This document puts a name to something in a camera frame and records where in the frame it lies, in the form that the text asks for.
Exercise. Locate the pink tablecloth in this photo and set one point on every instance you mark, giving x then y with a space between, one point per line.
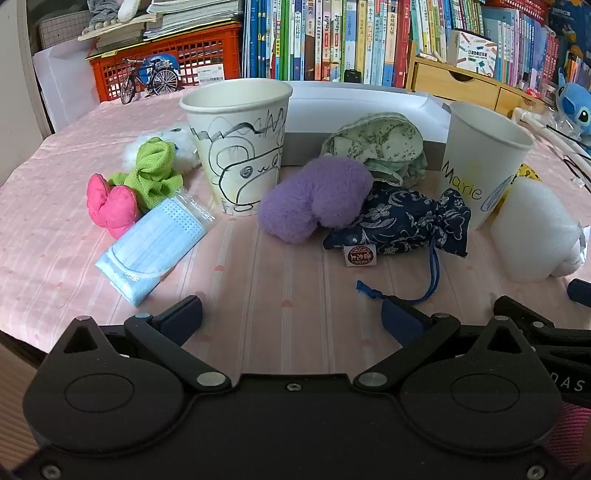
286 277

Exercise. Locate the wooden drawer organizer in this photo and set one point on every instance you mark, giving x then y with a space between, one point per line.
443 81

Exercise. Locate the green floral cloth pouch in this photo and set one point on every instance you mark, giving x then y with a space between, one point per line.
388 143

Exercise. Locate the paper cup with handwriting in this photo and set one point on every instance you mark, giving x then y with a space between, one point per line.
480 157

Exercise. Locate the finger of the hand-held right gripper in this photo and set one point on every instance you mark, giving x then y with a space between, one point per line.
521 316
579 290

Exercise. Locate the white printed card box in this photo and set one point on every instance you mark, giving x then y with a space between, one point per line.
473 53

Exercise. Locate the small black object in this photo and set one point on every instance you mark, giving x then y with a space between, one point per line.
352 76

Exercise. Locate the white cardboard box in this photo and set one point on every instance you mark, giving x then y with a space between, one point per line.
360 99

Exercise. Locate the blue round badge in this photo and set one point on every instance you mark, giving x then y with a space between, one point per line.
159 62

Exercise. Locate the black model bicycle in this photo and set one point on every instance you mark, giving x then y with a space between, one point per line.
161 82

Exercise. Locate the dark blue printed box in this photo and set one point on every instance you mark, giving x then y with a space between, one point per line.
572 23

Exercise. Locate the pink white plush toy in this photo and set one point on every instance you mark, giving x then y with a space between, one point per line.
131 9

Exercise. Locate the white bubble wrap roll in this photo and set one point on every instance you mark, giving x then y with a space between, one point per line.
531 230

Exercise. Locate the white board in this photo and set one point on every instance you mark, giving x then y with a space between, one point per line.
64 87

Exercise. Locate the stack of flat books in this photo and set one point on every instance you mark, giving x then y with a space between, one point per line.
194 23

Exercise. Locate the yellow soft toy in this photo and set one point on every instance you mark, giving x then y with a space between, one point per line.
528 173

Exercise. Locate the green and pink plush toy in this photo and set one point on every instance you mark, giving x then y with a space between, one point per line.
147 175

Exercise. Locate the blue face mask pack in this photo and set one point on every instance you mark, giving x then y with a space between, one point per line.
152 249

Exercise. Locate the pink plush heart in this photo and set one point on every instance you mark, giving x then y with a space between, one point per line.
113 207

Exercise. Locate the grid cutting mat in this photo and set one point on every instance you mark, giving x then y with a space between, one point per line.
60 27

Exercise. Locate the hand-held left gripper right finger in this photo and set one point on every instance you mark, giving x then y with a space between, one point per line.
401 323

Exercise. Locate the purple plush heart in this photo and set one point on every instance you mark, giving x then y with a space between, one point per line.
309 198

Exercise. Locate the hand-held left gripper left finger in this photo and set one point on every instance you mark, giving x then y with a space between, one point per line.
184 318

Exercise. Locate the row of upright books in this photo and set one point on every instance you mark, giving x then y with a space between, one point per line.
323 37

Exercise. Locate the white plastic tube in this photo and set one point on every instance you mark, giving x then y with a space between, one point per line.
531 121

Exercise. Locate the grey plush toy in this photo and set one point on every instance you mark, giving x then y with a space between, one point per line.
102 11

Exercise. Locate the white fluffy pompom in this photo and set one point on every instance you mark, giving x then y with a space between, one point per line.
184 143

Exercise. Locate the orange plastic crate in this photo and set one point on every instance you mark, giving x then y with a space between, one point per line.
203 50

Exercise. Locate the blue alien plush toy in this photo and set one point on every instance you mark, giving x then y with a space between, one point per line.
575 101

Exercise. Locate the paper cup with black drawing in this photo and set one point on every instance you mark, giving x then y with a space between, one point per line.
240 161

